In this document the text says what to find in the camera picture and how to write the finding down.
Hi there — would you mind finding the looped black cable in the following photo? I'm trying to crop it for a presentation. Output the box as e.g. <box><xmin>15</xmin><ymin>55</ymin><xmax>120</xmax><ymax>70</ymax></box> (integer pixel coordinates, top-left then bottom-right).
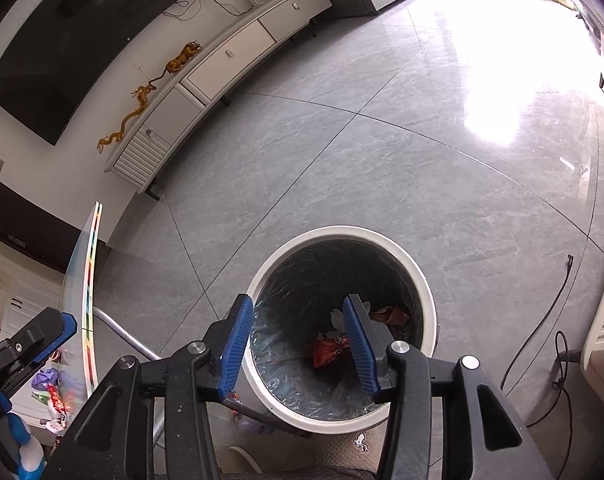
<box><xmin>526</xmin><ymin>330</ymin><xmax>590</xmax><ymax>480</ymax></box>

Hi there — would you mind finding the wall mounted black television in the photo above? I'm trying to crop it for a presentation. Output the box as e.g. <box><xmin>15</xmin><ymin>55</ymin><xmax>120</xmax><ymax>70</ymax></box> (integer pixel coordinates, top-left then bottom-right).
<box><xmin>0</xmin><ymin>0</ymin><xmax>226</xmax><ymax>147</ymax></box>

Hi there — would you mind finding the person's left hand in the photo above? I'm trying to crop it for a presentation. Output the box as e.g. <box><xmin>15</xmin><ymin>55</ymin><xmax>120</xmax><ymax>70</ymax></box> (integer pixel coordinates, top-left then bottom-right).
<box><xmin>2</xmin><ymin>410</ymin><xmax>46</xmax><ymax>479</ymax></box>

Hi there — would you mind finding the red candy wrapper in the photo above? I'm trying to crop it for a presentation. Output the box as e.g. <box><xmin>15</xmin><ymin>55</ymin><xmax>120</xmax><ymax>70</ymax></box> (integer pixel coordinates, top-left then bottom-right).
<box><xmin>44</xmin><ymin>385</ymin><xmax>69</xmax><ymax>419</ymax></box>

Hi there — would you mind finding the orange dragon figurine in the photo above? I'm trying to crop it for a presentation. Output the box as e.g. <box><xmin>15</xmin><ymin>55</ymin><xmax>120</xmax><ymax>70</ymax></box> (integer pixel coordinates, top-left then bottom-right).
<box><xmin>129</xmin><ymin>72</ymin><xmax>170</xmax><ymax>106</ymax></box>
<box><xmin>97</xmin><ymin>102</ymin><xmax>145</xmax><ymax>156</ymax></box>

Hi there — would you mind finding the beige slipper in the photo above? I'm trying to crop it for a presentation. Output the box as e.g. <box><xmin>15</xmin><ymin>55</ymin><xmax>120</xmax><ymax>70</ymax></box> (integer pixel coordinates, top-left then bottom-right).
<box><xmin>302</xmin><ymin>427</ymin><xmax>389</xmax><ymax>472</ymax></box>
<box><xmin>214</xmin><ymin>445</ymin><xmax>263</xmax><ymax>475</ymax></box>

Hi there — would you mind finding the orange red snack wrapper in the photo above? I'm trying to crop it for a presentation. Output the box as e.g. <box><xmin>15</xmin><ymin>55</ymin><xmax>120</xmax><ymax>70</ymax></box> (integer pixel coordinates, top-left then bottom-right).
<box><xmin>372</xmin><ymin>305</ymin><xmax>411</xmax><ymax>329</ymax></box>

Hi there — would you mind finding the black bin liner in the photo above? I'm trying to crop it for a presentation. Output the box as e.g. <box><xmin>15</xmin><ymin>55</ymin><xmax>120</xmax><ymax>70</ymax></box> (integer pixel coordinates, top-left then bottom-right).
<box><xmin>249</xmin><ymin>239</ymin><xmax>425</xmax><ymax>421</ymax></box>

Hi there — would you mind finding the black television cable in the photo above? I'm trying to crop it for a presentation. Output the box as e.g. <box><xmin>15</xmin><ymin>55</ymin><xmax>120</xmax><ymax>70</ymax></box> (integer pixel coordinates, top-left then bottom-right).
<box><xmin>163</xmin><ymin>0</ymin><xmax>255</xmax><ymax>22</ymax></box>

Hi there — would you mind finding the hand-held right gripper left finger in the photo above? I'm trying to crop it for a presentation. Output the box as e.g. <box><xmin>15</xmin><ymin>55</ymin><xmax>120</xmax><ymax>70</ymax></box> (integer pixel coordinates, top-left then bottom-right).
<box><xmin>42</xmin><ymin>294</ymin><xmax>255</xmax><ymax>480</ymax></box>

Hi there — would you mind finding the white television cabinet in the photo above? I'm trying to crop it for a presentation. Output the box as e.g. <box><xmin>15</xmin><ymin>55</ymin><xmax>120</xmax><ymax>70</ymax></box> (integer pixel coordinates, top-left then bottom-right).
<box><xmin>104</xmin><ymin>0</ymin><xmax>333</xmax><ymax>202</ymax></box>

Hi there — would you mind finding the dark brown entrance door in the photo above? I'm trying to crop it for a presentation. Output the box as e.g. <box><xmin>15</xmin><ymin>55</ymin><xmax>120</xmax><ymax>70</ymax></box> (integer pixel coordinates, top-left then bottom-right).
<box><xmin>0</xmin><ymin>167</ymin><xmax>90</xmax><ymax>277</ymax></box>

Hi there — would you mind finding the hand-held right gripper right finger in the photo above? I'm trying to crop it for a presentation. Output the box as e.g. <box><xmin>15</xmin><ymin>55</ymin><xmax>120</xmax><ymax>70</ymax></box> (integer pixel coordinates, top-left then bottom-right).
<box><xmin>343</xmin><ymin>294</ymin><xmax>552</xmax><ymax>480</ymax></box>

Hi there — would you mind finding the white wall cabinet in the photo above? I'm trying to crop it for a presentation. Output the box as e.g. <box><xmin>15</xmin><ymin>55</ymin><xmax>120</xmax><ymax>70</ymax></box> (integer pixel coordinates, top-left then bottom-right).
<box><xmin>0</xmin><ymin>242</ymin><xmax>65</xmax><ymax>357</ymax></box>

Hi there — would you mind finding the white round trash bin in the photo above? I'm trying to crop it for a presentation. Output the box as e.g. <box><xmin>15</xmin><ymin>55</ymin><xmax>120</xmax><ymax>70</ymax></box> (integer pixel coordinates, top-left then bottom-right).
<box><xmin>234</xmin><ymin>225</ymin><xmax>439</xmax><ymax>436</ymax></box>

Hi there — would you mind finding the white crumpled wrapper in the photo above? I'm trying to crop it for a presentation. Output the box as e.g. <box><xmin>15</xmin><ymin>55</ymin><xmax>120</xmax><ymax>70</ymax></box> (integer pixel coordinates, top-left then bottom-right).
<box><xmin>329</xmin><ymin>302</ymin><xmax>373</xmax><ymax>337</ymax></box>

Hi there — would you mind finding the orange tiger figurine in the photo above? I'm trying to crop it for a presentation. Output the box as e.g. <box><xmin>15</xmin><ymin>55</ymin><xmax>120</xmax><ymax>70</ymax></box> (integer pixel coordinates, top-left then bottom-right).
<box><xmin>164</xmin><ymin>42</ymin><xmax>203</xmax><ymax>76</ymax></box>

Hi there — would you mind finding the landscape print coffee table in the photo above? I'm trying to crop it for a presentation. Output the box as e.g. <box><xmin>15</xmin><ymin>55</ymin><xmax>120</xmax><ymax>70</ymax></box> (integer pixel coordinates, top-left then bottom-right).
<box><xmin>29</xmin><ymin>201</ymin><xmax>165</xmax><ymax>453</ymax></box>

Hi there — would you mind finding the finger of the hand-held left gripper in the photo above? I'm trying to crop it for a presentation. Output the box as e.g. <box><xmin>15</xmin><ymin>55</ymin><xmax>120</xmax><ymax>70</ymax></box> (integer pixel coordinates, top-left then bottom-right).
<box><xmin>0</xmin><ymin>307</ymin><xmax>78</xmax><ymax>411</ymax></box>

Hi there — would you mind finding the purple ribbon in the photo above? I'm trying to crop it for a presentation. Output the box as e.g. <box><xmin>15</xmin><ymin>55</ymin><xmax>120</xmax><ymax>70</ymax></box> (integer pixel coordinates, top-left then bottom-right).
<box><xmin>32</xmin><ymin>367</ymin><xmax>61</xmax><ymax>392</ymax></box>

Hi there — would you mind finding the thin black floor cable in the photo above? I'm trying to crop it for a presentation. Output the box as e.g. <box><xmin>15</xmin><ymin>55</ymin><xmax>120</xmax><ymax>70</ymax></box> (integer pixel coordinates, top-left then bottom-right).
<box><xmin>499</xmin><ymin>254</ymin><xmax>576</xmax><ymax>392</ymax></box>

